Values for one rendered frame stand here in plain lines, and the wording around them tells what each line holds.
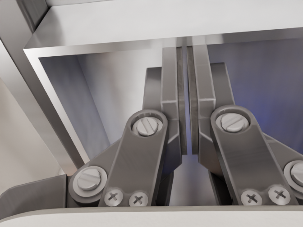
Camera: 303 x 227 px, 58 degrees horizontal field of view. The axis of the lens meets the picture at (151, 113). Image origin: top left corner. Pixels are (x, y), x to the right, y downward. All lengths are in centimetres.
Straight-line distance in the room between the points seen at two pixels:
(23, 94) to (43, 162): 187
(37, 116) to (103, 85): 6
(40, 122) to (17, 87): 3
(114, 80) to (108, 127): 4
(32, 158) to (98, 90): 189
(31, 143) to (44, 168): 29
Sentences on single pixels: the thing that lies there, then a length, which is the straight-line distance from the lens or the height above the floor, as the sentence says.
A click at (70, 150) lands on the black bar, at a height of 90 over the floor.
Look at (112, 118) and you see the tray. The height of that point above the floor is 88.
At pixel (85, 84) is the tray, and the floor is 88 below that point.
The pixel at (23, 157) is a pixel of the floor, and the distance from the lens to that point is 206.
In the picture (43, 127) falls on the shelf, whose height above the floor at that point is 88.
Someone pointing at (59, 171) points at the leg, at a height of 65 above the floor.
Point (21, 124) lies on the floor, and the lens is 176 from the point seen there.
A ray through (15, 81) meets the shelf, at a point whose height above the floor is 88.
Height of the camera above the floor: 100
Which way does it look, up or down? 43 degrees down
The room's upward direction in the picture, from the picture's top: 176 degrees counter-clockwise
